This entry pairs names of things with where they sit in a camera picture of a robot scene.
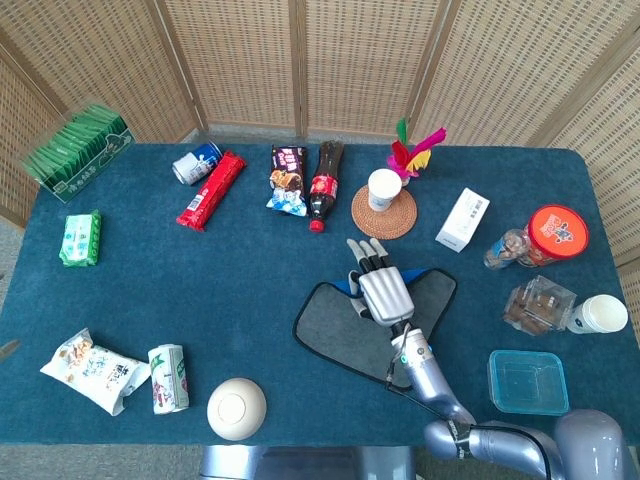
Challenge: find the white paper cup blue print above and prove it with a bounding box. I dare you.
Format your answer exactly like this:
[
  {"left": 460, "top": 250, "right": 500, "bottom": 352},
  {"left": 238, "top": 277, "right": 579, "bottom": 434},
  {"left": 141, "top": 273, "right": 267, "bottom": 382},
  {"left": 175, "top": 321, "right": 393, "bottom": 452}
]
[{"left": 565, "top": 293, "right": 629, "bottom": 335}]

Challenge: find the clear plastic box with snacks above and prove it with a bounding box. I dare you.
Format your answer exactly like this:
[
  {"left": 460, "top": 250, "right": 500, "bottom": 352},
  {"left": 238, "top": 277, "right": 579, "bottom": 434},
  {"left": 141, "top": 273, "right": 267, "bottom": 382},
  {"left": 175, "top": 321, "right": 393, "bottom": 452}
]
[{"left": 502, "top": 274, "right": 577, "bottom": 337}]

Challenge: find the blue plastic food container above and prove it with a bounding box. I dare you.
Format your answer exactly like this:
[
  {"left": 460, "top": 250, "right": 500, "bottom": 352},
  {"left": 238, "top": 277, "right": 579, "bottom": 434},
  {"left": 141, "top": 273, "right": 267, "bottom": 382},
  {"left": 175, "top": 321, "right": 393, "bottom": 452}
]
[{"left": 487, "top": 349, "right": 570, "bottom": 417}]

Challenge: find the round woven rattan coaster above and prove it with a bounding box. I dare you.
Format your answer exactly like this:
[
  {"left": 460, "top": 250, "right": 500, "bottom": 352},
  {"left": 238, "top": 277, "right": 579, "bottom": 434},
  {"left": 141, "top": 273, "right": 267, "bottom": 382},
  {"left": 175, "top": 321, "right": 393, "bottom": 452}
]
[{"left": 351, "top": 183, "right": 419, "bottom": 240}]

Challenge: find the beige upturned bowl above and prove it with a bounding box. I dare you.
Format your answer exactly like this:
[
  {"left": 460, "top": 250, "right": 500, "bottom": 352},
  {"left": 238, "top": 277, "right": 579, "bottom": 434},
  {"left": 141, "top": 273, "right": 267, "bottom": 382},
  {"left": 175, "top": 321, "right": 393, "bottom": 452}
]
[{"left": 206, "top": 377, "right": 268, "bottom": 442}]

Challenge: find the white cardboard box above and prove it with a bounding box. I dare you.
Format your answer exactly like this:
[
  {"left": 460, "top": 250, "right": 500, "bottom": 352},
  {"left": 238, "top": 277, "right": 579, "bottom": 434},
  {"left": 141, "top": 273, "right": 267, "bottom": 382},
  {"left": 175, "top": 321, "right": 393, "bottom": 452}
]
[{"left": 434, "top": 187, "right": 491, "bottom": 255}]

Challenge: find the bamboo folding screen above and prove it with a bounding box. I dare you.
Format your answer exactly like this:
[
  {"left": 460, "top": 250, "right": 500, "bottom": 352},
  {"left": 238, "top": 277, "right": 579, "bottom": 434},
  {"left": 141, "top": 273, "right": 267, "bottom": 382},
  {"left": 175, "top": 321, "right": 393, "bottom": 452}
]
[{"left": 0, "top": 0, "right": 640, "bottom": 269}]

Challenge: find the red biscuit pack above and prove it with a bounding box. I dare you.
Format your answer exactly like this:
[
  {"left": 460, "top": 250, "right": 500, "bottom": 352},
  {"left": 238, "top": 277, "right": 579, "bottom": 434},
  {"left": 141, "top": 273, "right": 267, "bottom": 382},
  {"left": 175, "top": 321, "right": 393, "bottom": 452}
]
[{"left": 175, "top": 150, "right": 248, "bottom": 232}]

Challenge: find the grey cleaning cloth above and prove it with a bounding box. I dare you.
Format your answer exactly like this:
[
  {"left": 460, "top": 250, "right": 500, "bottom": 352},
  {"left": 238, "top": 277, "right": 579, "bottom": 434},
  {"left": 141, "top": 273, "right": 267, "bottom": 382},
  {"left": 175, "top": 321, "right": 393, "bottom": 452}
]
[{"left": 292, "top": 267, "right": 459, "bottom": 391}]

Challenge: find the tub with orange lid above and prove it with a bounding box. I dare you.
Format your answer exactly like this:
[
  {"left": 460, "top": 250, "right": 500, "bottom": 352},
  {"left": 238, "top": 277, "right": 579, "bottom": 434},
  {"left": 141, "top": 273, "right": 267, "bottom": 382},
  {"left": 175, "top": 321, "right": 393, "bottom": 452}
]
[{"left": 517, "top": 203, "right": 590, "bottom": 269}]

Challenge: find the blue table cloth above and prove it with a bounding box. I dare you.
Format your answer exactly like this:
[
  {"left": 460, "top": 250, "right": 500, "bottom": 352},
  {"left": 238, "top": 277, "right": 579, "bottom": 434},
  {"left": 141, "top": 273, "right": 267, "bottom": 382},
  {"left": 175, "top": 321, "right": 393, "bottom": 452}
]
[{"left": 0, "top": 141, "right": 640, "bottom": 449}]

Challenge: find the blue and white drink can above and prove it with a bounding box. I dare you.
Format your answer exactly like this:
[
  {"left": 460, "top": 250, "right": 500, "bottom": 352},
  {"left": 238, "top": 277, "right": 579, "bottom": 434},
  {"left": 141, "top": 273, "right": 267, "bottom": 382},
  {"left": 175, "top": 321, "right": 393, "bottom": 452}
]
[{"left": 172, "top": 141, "right": 224, "bottom": 187}]

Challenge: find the clear jar with blue label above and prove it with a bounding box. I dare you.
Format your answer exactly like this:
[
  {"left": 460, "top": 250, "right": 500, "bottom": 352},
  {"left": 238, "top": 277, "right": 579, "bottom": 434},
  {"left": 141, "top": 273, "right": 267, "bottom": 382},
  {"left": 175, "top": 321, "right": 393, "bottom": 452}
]
[{"left": 482, "top": 228, "right": 532, "bottom": 271}]

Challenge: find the paper cup with blue flower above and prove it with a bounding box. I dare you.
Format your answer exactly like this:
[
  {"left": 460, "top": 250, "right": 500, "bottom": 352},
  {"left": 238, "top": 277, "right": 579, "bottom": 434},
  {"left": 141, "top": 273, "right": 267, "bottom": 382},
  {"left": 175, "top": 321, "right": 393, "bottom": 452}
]
[{"left": 367, "top": 168, "right": 403, "bottom": 214}]

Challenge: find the cola bottle with red cap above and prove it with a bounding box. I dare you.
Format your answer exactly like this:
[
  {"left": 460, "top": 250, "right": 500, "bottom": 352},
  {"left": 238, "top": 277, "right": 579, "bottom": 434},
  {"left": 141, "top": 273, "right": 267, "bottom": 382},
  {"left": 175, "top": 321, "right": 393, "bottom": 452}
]
[{"left": 307, "top": 140, "right": 346, "bottom": 235}]

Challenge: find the dark chocolate snack bag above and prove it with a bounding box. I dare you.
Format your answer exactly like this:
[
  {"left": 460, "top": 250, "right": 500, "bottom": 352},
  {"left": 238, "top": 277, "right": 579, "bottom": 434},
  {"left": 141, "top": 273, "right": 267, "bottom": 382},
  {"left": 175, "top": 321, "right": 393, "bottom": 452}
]
[{"left": 265, "top": 145, "right": 309, "bottom": 218}]

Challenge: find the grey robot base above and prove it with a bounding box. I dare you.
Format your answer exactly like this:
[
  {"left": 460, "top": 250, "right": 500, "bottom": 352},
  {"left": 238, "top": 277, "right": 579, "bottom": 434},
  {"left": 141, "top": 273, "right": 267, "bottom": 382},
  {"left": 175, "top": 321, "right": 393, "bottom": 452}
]
[{"left": 199, "top": 444, "right": 417, "bottom": 480}]

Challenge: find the green tea bag box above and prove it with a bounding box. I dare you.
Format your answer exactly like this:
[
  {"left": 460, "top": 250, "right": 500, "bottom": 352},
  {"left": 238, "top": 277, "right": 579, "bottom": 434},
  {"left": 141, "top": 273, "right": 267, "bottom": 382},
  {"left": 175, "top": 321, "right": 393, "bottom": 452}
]
[{"left": 20, "top": 103, "right": 135, "bottom": 205}]

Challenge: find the colourful feather shuttlecock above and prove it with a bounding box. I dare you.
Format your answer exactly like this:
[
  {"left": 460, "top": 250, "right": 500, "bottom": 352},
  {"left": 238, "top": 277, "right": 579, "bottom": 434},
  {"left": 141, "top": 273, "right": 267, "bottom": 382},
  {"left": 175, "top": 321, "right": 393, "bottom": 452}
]
[{"left": 385, "top": 117, "right": 448, "bottom": 187}]

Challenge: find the white snack bag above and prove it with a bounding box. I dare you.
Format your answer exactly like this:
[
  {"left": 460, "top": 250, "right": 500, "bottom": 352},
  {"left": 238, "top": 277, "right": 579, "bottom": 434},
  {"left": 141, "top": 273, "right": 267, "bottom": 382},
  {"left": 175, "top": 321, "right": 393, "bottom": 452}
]
[{"left": 39, "top": 327, "right": 151, "bottom": 417}]

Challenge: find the green tissue pack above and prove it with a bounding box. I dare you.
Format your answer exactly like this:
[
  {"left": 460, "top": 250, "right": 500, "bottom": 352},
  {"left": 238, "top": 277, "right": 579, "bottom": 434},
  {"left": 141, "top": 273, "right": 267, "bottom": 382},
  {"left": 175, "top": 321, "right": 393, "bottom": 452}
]
[{"left": 58, "top": 209, "right": 103, "bottom": 269}]

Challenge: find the green and white food can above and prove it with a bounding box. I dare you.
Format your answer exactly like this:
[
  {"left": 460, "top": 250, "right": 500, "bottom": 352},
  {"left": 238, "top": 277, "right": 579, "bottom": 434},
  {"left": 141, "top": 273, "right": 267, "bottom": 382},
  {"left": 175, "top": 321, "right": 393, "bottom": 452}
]
[{"left": 147, "top": 343, "right": 191, "bottom": 416}]

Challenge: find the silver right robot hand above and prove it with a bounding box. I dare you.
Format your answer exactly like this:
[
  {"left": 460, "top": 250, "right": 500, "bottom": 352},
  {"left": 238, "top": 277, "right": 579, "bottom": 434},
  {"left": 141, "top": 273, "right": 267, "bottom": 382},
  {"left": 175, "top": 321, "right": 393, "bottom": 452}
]
[{"left": 346, "top": 238, "right": 416, "bottom": 327}]

